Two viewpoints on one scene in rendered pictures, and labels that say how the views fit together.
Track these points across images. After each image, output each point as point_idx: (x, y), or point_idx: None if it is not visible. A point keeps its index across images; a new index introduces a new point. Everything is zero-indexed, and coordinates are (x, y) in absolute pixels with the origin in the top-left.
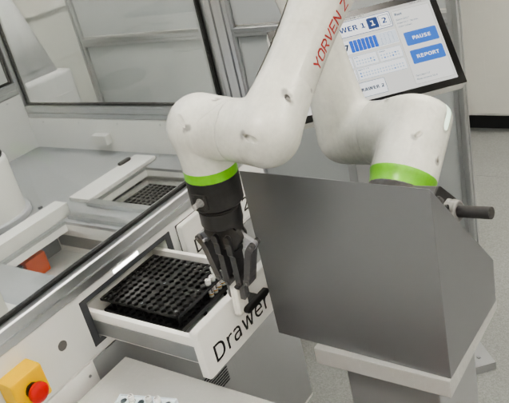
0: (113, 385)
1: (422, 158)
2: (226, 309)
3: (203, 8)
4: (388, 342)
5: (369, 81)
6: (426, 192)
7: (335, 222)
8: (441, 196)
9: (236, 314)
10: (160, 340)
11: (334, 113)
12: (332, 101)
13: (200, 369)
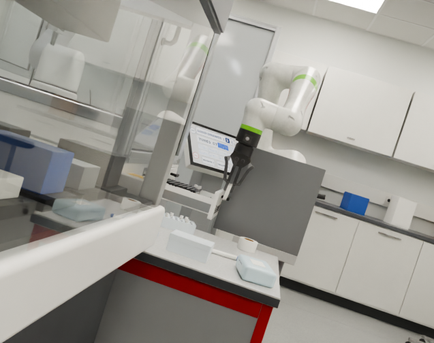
0: None
1: None
2: (221, 194)
3: (199, 86)
4: (274, 236)
5: (223, 162)
6: (323, 170)
7: (277, 175)
8: None
9: (223, 199)
10: (185, 197)
11: (263, 145)
12: (264, 141)
13: None
